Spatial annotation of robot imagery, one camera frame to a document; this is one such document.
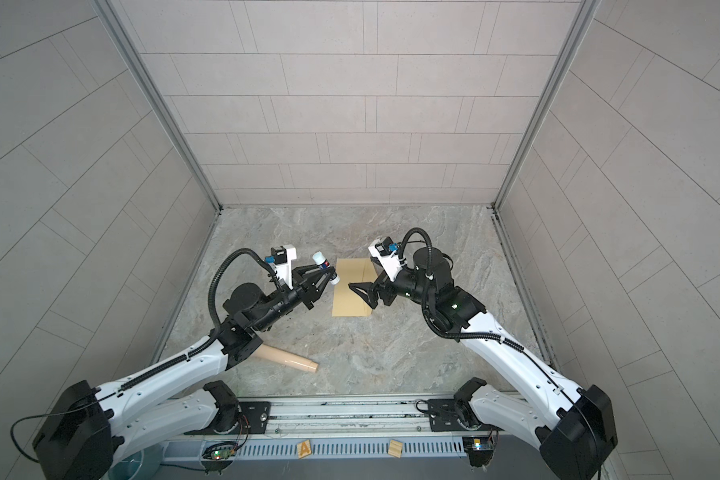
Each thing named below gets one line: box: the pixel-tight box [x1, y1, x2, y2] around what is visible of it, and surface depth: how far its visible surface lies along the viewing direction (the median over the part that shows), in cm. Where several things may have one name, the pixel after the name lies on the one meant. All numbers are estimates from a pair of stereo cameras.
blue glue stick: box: [312, 251, 340, 285], surface depth 66 cm
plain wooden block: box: [388, 439, 403, 459], surface depth 68 cm
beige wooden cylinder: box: [253, 344, 319, 373], surface depth 80 cm
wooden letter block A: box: [297, 439, 312, 459], surface depth 68 cm
